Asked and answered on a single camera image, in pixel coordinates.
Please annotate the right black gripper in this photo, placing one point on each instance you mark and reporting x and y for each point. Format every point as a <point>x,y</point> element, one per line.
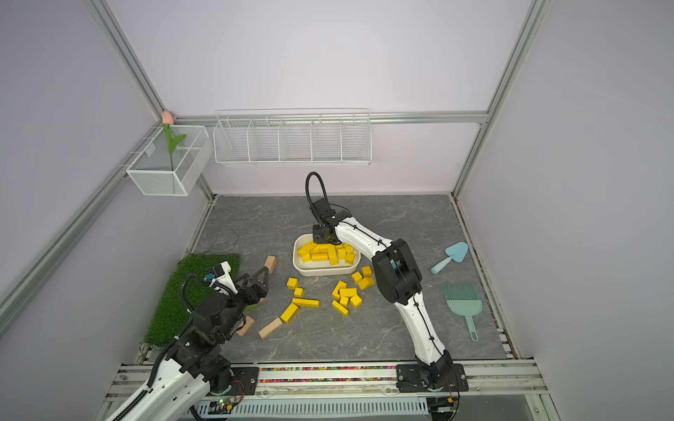
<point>315,236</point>

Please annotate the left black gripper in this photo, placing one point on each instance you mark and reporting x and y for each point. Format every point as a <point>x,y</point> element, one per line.
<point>261,290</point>

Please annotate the long yellow block diagonal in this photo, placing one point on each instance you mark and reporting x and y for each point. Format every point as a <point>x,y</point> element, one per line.
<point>307,248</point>

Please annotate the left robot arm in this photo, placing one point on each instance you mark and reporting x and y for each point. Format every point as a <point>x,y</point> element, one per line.
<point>191,366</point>

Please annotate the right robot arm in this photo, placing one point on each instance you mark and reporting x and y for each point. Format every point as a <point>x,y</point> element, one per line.
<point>398,279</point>

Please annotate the natural wood block upper left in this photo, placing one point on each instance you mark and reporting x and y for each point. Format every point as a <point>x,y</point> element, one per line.
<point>271,263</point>

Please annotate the natural wood block lower left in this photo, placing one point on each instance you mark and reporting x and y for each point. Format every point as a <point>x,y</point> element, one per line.
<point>247,324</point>

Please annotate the yellow rectangular block left pile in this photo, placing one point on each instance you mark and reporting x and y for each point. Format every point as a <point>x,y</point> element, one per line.
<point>290,313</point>

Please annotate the white plastic bin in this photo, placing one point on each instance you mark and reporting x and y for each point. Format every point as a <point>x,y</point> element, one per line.
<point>349,259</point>

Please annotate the natural wood long block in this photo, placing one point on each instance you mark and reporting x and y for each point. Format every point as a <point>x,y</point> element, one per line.
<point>270,328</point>

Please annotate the yellow block right pile left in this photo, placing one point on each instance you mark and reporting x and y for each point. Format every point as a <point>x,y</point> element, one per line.
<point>340,308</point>

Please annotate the teal toy shovel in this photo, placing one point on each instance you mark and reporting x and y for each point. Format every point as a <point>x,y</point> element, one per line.
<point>456,253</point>

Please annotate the teal toy rake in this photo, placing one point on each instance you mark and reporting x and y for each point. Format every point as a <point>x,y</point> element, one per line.
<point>463,299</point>

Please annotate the artificial pink tulip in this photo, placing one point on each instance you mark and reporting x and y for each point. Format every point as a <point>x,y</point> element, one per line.
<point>172,141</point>

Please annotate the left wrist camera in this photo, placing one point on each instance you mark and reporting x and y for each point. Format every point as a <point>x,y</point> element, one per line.
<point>219,278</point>

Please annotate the white wire wall rack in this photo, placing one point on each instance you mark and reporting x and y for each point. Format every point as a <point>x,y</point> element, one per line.
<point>279,137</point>

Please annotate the white mesh wall basket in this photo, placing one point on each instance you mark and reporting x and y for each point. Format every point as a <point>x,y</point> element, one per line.
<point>150,169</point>

